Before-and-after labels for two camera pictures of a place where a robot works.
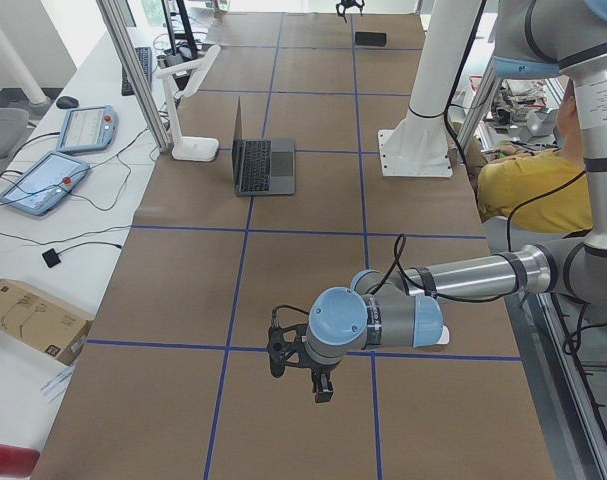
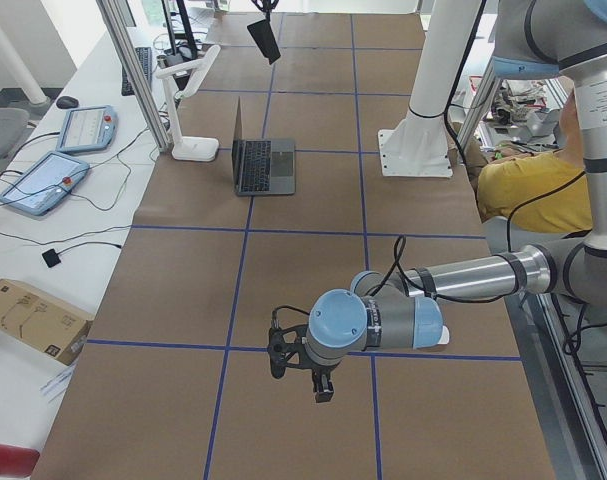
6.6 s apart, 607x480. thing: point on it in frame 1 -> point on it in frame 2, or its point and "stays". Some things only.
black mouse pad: (370, 38) -> (266, 39)
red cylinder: (0, 459) stays
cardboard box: (43, 324) stays
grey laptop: (262, 166) stays
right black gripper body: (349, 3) -> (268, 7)
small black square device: (51, 258) stays
